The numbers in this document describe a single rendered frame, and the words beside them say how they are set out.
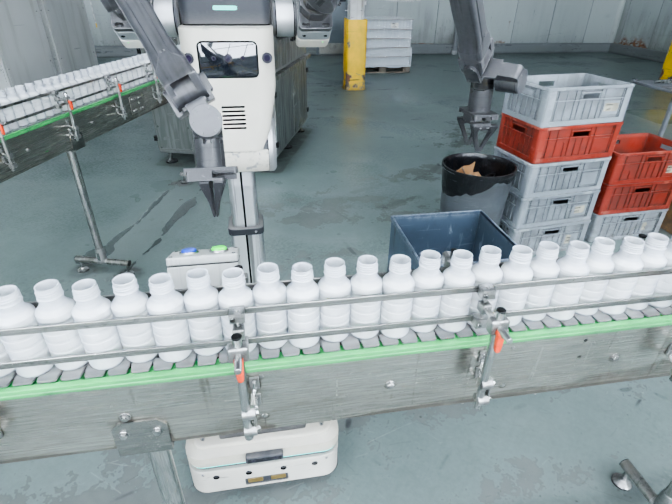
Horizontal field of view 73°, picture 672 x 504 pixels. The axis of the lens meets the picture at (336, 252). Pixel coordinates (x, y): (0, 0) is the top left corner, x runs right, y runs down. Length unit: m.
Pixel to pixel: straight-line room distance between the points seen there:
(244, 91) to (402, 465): 1.45
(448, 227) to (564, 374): 0.65
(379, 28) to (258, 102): 8.92
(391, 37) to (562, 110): 7.46
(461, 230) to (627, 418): 1.22
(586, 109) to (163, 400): 2.79
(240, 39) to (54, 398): 0.87
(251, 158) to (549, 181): 2.24
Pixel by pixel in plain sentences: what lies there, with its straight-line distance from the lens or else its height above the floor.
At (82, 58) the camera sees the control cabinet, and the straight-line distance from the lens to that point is 7.68.
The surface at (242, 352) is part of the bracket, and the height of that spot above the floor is 1.08.
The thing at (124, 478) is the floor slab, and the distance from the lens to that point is 2.04.
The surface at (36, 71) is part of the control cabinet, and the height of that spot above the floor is 0.63.
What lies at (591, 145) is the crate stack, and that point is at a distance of 3.27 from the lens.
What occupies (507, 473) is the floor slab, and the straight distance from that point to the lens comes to 2.02.
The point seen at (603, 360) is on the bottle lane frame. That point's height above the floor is 0.90.
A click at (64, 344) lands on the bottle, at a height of 1.06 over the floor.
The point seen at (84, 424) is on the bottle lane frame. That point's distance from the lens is 0.99.
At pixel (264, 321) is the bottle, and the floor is 1.07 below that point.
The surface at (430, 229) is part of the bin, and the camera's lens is 1.54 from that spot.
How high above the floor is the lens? 1.59
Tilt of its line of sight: 31 degrees down
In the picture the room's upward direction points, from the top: 1 degrees clockwise
